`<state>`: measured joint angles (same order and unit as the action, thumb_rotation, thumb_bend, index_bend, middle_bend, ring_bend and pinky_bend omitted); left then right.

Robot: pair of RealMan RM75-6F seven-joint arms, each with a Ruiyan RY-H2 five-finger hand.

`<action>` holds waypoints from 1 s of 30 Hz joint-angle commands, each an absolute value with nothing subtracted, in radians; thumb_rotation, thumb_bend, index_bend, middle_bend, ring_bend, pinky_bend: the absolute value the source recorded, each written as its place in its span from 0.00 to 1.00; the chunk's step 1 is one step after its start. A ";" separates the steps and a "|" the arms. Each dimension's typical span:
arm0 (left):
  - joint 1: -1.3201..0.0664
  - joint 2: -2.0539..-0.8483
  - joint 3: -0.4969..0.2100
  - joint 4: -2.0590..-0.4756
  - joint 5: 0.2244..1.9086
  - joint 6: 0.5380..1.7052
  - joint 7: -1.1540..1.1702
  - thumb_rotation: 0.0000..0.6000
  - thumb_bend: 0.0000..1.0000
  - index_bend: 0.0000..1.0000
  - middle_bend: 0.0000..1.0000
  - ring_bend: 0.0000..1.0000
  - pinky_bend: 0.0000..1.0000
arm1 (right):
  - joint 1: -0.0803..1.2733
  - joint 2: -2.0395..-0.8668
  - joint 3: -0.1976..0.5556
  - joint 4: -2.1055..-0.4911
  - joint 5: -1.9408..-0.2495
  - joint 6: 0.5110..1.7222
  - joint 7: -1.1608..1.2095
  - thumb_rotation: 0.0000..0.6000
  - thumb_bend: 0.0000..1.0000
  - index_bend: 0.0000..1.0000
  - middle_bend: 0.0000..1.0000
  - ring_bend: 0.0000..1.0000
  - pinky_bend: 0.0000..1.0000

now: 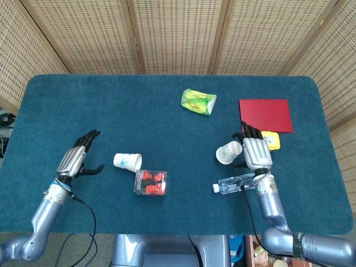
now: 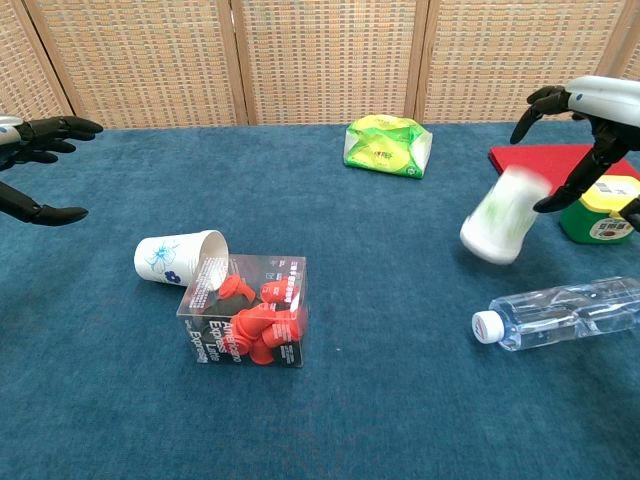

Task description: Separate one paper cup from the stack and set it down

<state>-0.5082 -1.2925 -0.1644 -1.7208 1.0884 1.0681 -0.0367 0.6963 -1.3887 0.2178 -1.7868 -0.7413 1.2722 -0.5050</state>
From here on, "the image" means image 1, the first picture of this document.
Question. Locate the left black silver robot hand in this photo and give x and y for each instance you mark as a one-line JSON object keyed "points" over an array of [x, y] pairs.
{"points": [[71, 161]]}

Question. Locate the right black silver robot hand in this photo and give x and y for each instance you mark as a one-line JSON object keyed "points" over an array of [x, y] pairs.
{"points": [[257, 153]]}

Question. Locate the white paper cup blue print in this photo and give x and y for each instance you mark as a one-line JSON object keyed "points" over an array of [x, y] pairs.
{"points": [[125, 161]]}

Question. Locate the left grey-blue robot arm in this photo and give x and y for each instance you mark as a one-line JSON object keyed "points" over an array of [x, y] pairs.
{"points": [[47, 211]]}

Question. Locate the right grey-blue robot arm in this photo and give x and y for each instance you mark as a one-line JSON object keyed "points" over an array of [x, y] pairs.
{"points": [[271, 205]]}

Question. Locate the green container yellow lid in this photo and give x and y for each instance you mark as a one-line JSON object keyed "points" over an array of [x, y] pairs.
{"points": [[274, 140]]}

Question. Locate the red flat booklet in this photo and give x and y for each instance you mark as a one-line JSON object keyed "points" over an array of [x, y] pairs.
{"points": [[265, 115]]}

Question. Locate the clear plastic water bottle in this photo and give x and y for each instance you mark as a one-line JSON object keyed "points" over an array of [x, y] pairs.
{"points": [[231, 185]]}

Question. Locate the green yellow tissue pack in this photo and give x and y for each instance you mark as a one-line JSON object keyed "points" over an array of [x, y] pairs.
{"points": [[197, 101]]}

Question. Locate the clear box of red capsules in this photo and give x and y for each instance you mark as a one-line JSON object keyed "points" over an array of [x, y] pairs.
{"points": [[150, 183]]}

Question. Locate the blue table mat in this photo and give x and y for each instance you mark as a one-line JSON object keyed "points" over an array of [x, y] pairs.
{"points": [[167, 133]]}

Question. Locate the blue plastic object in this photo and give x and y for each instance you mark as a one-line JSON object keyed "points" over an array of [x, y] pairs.
{"points": [[236, 247]]}

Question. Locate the pink box of clutter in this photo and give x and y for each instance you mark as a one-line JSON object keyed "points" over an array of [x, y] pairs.
{"points": [[256, 253]]}

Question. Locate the woven folding screen panel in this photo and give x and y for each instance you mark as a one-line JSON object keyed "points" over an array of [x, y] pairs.
{"points": [[16, 55], [339, 69], [272, 36], [83, 36], [178, 36]]}

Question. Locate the grey-blue robot torso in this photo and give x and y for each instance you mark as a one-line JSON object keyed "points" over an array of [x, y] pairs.
{"points": [[167, 250]]}

